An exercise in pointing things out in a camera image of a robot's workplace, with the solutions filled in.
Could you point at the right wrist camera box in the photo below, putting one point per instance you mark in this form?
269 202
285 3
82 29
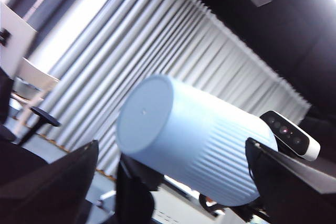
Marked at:
288 132

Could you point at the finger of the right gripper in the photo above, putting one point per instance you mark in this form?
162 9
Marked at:
134 203

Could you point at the blue ribbed plastic cup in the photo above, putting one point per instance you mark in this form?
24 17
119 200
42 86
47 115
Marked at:
189 142

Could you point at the white cabinet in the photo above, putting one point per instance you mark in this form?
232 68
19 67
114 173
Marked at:
15 37

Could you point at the black chair armrest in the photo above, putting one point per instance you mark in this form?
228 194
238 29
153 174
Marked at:
46 116

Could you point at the white pleated curtain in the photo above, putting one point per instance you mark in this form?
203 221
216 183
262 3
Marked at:
157 37

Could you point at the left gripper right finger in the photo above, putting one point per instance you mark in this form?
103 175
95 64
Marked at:
294 203

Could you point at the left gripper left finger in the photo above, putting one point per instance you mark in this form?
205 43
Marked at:
47 197

